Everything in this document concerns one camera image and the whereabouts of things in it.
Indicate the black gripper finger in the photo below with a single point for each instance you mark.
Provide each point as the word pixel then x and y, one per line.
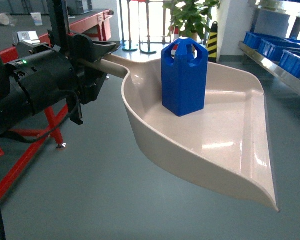
pixel 101 49

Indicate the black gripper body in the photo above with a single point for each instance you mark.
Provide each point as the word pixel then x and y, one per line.
pixel 70 76

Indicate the blue plastic part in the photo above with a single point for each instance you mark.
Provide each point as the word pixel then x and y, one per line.
pixel 184 68

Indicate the beige plastic dustpan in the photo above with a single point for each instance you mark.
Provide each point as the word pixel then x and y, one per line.
pixel 223 147

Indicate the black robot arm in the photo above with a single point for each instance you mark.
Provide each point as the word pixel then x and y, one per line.
pixel 33 83

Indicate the white paper cup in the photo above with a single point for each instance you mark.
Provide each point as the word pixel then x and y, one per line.
pixel 37 18

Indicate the green potted plant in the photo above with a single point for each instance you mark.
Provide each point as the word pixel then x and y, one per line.
pixel 191 16

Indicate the yellow black traffic cone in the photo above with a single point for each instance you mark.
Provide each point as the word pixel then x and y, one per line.
pixel 212 43

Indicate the red metal table frame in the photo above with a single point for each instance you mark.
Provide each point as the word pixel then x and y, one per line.
pixel 99 21

